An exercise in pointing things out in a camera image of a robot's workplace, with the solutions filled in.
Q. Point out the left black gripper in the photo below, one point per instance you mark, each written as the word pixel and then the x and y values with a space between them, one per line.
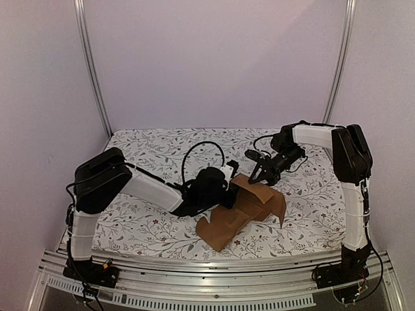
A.
pixel 228 202

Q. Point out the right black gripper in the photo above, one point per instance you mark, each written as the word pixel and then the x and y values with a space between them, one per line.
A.
pixel 269 164

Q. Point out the brown cardboard box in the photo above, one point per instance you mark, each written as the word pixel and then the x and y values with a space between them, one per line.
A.
pixel 253 202

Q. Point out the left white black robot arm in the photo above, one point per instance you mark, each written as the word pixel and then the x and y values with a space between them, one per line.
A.
pixel 99 180

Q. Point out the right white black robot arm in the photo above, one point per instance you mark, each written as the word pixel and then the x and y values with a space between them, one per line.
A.
pixel 352 163

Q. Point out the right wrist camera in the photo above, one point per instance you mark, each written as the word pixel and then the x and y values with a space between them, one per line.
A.
pixel 255 155

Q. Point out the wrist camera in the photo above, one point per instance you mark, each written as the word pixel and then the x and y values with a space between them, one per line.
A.
pixel 255 155
pixel 229 169

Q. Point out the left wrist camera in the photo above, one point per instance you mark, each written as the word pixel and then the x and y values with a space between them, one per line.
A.
pixel 229 169

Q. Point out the front aluminium rail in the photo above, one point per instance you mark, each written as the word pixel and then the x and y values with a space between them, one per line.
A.
pixel 152 283

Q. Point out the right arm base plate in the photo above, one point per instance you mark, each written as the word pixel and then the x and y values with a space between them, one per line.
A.
pixel 328 275

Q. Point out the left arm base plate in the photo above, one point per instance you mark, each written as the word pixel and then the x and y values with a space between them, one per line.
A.
pixel 105 275

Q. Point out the right aluminium frame post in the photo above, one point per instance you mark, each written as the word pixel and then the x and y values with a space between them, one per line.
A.
pixel 341 59

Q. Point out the aluminium frame post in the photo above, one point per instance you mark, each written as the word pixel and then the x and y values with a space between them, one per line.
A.
pixel 341 59
pixel 90 65

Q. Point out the left aluminium frame post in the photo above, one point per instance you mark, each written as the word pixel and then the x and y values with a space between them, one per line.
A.
pixel 90 65

